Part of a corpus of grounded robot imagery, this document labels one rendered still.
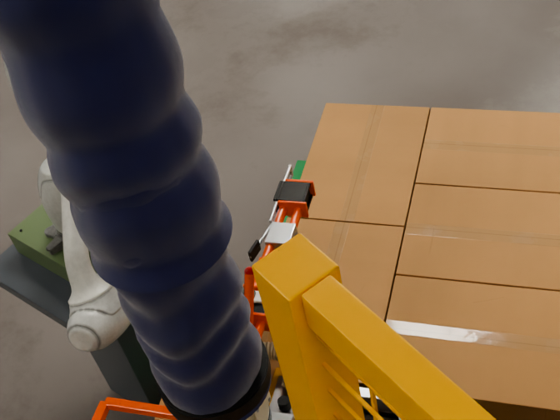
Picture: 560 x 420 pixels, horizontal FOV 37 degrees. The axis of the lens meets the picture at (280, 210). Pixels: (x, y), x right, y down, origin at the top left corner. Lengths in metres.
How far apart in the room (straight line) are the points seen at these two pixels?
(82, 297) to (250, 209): 1.87
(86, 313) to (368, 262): 1.09
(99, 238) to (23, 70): 0.30
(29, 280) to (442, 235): 1.28
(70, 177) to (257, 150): 2.80
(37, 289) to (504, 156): 1.59
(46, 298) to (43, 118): 1.51
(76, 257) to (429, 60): 2.77
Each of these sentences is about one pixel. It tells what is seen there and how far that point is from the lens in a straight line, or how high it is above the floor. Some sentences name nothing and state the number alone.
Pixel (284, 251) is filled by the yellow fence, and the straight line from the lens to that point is 0.66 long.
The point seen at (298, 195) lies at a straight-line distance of 2.12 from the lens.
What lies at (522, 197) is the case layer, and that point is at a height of 0.54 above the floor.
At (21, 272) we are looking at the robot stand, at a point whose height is 0.75.
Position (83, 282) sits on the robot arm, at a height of 1.24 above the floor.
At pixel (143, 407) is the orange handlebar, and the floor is 1.09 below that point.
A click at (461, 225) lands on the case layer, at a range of 2.77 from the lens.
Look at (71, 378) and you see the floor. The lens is 3.36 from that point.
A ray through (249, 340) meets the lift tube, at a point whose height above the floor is 1.32.
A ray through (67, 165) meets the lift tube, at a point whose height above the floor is 1.86.
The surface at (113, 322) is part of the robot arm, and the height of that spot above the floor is 1.17.
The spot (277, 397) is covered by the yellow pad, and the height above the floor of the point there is 0.97.
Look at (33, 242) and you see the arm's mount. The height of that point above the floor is 0.83.
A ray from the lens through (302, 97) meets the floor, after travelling 4.20.
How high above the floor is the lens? 2.59
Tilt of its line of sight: 45 degrees down
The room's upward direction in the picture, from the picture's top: 13 degrees counter-clockwise
